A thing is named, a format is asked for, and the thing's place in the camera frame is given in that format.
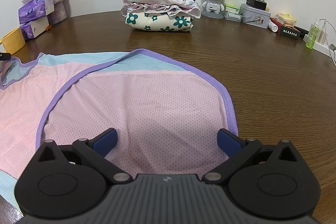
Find pink blue mesh vest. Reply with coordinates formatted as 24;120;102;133
1;49;238;206

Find yellow ceramic mug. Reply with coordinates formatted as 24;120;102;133
0;27;26;55

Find lower purple tissue pack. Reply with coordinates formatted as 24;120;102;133
20;16;50;40

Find purple tissue pack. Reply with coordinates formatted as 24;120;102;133
18;0;54;24
20;16;50;40

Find upper purple tissue pack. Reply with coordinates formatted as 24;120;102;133
18;0;54;24

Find green spray bottle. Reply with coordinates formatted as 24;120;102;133
305;18;320;50

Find white power strip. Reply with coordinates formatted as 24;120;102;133
313;42;335;58

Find black red gift box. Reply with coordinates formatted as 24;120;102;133
270;18;309;40

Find white small tube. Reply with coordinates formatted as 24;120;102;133
268;20;278;33

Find folded green flower garment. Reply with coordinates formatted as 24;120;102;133
125;11;193;32

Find folded pink floral garment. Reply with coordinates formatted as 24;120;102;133
121;0;201;19

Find white green small boxes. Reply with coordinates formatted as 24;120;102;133
224;4;242;22

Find black charger on tin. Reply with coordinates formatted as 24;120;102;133
246;0;267;11

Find white cable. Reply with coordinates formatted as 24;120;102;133
318;18;336;66

